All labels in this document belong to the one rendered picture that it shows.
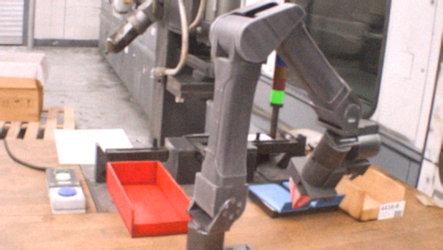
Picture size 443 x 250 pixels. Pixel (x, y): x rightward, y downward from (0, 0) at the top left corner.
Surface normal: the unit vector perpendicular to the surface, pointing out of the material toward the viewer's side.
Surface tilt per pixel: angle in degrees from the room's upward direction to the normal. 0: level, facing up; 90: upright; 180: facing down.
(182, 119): 90
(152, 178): 90
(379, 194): 90
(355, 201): 90
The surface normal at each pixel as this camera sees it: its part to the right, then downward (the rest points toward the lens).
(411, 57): -0.94, 0.00
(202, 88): 0.37, 0.27
